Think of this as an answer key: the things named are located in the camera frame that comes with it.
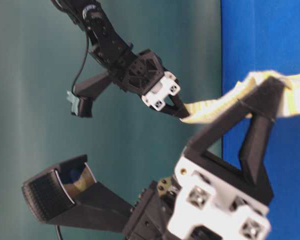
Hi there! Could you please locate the blue table cover cloth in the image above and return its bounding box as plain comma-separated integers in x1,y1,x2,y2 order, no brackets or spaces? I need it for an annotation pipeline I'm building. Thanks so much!
221,0,300,240

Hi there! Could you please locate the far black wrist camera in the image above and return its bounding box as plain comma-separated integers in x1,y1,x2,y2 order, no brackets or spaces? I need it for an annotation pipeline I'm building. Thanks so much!
66,70,113,118

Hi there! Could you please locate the yellow white checkered towel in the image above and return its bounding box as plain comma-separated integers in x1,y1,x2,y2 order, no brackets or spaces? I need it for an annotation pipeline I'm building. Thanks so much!
179,70,300,124

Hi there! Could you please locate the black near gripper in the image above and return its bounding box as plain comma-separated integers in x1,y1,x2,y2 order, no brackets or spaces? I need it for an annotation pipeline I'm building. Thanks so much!
122,176,271,240

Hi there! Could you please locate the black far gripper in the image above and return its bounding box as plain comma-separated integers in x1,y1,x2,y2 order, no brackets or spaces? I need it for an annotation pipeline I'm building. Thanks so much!
111,49,190,118

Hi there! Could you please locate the thin black camera cable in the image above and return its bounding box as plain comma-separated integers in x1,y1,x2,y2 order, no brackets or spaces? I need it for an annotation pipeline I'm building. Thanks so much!
71,32,90,95

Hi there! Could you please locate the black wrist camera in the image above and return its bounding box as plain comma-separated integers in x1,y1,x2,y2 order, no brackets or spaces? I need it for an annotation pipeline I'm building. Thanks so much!
21,154,132,233
66,70,113,118

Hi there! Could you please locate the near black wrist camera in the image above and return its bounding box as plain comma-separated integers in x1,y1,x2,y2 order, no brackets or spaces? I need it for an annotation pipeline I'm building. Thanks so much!
21,154,132,233

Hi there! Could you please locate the black far robot arm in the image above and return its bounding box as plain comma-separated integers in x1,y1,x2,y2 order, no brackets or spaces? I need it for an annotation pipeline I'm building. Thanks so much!
53,0,285,240

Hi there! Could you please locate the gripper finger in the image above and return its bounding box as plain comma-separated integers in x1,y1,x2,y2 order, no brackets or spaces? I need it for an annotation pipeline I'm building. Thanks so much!
174,76,285,213

